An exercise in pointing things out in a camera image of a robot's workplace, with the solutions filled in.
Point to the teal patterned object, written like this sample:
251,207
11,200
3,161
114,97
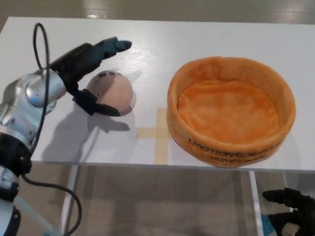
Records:
267,226

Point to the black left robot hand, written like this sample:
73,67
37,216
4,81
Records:
73,64

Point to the beige tape cross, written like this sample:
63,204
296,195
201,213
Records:
161,135

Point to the orange plush round plate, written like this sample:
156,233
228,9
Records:
229,113

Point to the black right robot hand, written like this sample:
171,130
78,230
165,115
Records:
305,214

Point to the pink round plush toy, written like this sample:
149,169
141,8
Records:
115,91

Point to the white table leg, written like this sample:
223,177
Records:
255,201
70,196

